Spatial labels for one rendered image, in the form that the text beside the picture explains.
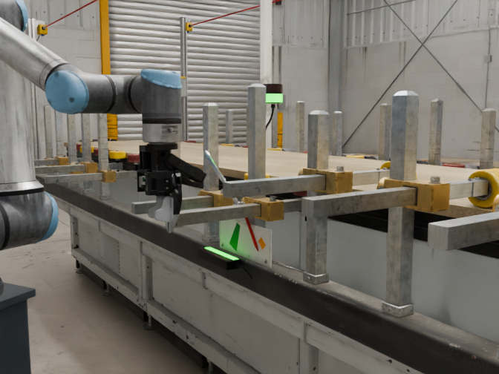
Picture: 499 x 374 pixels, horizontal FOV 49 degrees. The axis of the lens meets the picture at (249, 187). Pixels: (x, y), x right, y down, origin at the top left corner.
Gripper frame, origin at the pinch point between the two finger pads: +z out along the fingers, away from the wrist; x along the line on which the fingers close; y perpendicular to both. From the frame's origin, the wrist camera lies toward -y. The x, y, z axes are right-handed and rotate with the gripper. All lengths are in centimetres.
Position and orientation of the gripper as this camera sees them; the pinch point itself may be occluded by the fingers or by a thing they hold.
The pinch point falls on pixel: (171, 226)
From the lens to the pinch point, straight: 132.2
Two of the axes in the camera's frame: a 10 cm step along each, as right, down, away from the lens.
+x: 5.5, 1.1, -8.3
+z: 0.0, 9.9, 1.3
